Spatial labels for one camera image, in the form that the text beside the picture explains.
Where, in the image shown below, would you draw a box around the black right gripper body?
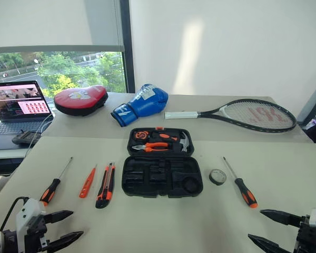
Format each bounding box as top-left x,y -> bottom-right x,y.
293,215 -> 316,253

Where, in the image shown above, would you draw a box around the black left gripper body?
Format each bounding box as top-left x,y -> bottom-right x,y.
24,214 -> 53,253

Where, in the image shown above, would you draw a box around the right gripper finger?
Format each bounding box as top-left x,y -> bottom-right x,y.
248,233 -> 296,253
260,209 -> 303,227

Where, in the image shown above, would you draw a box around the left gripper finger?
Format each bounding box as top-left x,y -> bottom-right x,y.
46,231 -> 84,253
44,210 -> 74,225

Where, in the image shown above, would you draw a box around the long orange black screwdriver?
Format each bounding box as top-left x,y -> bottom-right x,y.
39,157 -> 74,207
222,156 -> 258,209

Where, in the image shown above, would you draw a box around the orange black utility knife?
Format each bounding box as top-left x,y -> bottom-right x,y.
95,162 -> 116,209

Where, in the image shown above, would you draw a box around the black electrical tape roll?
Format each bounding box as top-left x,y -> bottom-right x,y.
209,169 -> 228,186

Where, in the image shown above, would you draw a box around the black tool case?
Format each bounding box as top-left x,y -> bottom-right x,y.
121,126 -> 204,199

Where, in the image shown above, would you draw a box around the black handheld controller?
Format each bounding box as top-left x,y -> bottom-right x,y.
12,131 -> 42,146

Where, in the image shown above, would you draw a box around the open dark laptop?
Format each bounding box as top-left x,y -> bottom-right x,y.
0,81 -> 55,151

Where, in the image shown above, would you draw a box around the orange black tape measure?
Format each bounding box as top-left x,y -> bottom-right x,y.
134,130 -> 150,141

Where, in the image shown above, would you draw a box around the red boxing focus pad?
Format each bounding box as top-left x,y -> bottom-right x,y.
54,84 -> 108,116

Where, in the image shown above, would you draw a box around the steel claw hammer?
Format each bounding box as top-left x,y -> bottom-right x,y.
172,132 -> 192,153

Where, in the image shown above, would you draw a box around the short orange black screwdriver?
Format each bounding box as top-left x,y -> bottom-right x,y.
150,132 -> 179,142

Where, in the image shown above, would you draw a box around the blue boxing glove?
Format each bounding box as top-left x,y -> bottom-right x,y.
111,83 -> 169,128

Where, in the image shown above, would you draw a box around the black white tennis racket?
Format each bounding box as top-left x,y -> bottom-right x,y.
164,99 -> 298,133

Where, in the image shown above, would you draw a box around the white roller blind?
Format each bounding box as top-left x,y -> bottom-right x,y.
0,0 -> 126,54

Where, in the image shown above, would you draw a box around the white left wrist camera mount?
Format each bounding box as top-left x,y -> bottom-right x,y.
15,198 -> 47,252

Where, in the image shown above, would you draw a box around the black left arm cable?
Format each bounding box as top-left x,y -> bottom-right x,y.
0,196 -> 29,233

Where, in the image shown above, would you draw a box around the white laptop cable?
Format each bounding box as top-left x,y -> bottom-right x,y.
26,113 -> 55,159

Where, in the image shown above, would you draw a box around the orange handled pliers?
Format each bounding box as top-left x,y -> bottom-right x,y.
131,142 -> 172,153

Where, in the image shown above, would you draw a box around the black window frame post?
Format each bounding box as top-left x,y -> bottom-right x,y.
120,0 -> 136,93

